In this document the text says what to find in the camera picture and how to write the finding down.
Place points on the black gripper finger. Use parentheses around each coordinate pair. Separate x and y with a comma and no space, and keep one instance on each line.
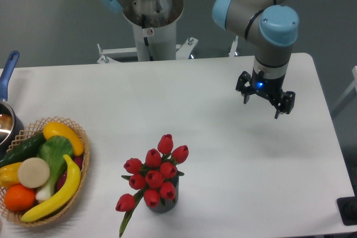
(283,102)
(244,87)

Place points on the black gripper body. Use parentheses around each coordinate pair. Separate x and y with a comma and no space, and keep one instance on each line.
(267,88)

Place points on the red tulip bouquet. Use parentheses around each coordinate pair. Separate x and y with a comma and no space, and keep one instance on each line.
(151,178)

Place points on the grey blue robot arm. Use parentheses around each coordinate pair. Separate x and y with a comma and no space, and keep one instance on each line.
(267,24)

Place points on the dark grey ribbed vase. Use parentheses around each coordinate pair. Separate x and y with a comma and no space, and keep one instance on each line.
(165,205)

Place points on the black device at table edge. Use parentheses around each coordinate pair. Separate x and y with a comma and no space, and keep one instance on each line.
(347,210)

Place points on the dark red vegetable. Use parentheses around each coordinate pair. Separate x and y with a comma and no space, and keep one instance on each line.
(60,182)

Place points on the green bok choy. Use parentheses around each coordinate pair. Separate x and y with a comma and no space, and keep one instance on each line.
(52,152)

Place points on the yellow banana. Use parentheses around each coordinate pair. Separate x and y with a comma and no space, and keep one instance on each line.
(60,198)

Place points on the green cucumber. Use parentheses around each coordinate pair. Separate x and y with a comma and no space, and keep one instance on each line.
(25,150)

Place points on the beige round disc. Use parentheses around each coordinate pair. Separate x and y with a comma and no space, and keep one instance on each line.
(33,172)

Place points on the yellow bell pepper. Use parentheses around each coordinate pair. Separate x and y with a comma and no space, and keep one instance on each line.
(9,175)

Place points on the orange fruit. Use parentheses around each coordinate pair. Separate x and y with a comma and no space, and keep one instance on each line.
(19,198)

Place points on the woven wicker basket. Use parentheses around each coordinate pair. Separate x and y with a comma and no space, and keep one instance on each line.
(27,133)

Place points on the white frame at right edge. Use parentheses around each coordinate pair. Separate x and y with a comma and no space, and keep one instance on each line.
(345,98)

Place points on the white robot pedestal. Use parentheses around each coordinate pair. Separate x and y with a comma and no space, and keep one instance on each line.
(154,29)

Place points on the blue handled saucepan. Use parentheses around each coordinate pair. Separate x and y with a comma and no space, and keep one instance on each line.
(11,125)

